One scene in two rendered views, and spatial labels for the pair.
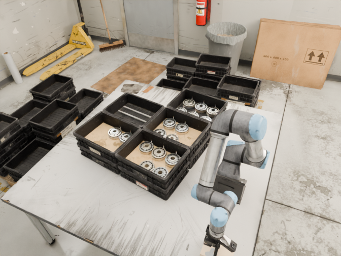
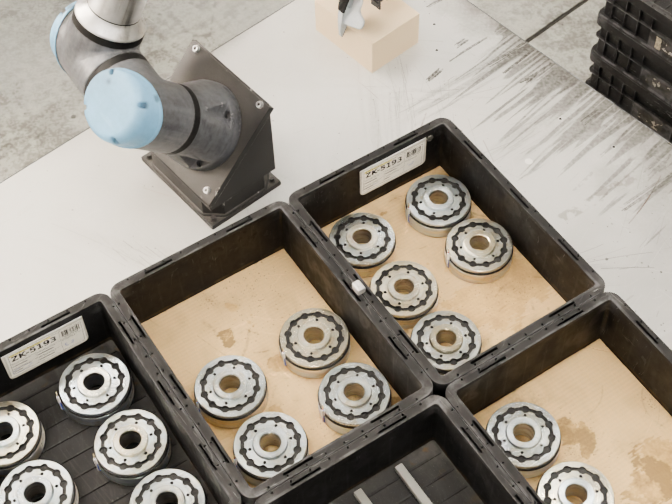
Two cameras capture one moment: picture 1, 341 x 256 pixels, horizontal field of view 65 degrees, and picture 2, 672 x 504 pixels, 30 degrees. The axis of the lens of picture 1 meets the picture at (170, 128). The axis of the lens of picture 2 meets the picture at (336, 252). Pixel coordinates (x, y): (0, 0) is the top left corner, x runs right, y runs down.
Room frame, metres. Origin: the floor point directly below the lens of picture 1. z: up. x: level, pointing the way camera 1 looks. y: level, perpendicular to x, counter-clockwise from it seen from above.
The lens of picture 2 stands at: (2.25, 0.42, 2.40)
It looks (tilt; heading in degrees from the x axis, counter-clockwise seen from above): 54 degrees down; 204
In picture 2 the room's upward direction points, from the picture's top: 2 degrees counter-clockwise
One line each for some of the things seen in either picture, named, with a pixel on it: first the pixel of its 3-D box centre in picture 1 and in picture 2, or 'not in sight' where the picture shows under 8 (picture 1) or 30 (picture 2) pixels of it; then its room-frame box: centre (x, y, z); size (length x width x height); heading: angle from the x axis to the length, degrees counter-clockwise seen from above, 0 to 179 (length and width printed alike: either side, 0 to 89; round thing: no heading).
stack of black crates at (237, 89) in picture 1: (235, 101); not in sight; (2.46, -0.76, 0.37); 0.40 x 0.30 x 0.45; 64
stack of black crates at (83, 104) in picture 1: (86, 111); not in sight; (2.47, 0.97, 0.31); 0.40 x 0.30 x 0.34; 154
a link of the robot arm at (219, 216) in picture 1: (218, 219); not in sight; (0.63, -0.20, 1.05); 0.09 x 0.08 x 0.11; 146
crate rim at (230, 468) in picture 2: (176, 126); (267, 341); (1.44, -0.05, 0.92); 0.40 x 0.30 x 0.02; 55
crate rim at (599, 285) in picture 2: (152, 152); (442, 245); (1.19, 0.12, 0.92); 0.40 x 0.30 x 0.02; 55
